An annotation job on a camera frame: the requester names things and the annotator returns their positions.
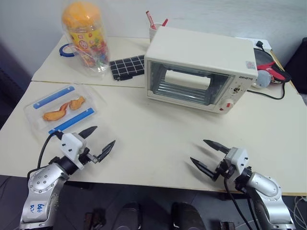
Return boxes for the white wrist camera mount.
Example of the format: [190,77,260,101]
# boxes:
[224,147,248,175]
[59,133,87,170]

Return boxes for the white power strip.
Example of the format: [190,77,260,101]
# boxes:
[252,39,272,51]

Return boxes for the white pen cup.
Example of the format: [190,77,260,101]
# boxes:
[149,23,163,44]

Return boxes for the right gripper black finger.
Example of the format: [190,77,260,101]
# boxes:
[189,157,218,181]
[203,139,231,155]

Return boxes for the glass oven door with handle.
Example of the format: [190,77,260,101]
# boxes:
[146,59,236,107]

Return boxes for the blue container clip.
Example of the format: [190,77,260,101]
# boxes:
[48,107,96,135]
[33,85,75,109]

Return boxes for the grey plush toy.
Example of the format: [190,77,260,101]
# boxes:
[253,69,274,89]

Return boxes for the black chair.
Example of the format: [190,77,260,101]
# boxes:
[284,37,307,81]

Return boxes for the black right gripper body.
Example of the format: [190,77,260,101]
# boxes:
[212,158,237,182]

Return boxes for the short fried chicken piece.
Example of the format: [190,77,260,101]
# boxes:
[69,96,86,111]

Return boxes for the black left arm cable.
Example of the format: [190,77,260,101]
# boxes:
[37,129,63,168]

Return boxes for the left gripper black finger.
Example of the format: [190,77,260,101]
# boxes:
[79,126,98,140]
[95,139,117,164]

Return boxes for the white timer knob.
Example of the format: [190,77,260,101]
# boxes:
[220,98,235,114]

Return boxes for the dark rounded shape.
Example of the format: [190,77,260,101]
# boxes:
[114,202,142,230]
[170,202,205,230]

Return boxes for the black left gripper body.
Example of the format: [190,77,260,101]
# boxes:
[78,147,103,166]

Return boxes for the white cables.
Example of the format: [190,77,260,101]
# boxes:
[294,195,307,217]

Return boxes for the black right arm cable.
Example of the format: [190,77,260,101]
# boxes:
[223,177,261,230]

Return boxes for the black round disc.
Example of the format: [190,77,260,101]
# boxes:
[253,47,275,67]

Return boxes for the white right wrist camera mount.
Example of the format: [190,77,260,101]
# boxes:
[224,147,248,175]

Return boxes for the blue tape roll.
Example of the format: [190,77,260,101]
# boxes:
[59,44,78,58]

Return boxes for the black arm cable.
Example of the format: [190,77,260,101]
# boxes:
[223,177,261,230]
[37,129,63,168]

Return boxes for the clear container with blue clips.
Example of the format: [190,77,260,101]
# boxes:
[23,83,98,138]

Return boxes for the clear snack jar orange lid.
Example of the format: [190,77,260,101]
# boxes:
[61,1,111,78]

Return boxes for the black white-grid cloth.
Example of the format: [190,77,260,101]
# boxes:
[109,54,146,82]

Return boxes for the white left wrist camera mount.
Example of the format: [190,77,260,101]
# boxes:
[59,133,87,170]

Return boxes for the white toaster oven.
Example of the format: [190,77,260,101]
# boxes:
[143,26,259,115]

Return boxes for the red and black fabric item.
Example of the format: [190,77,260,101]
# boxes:
[257,60,292,85]

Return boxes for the long fried chicken wing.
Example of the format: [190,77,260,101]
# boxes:
[42,103,71,122]

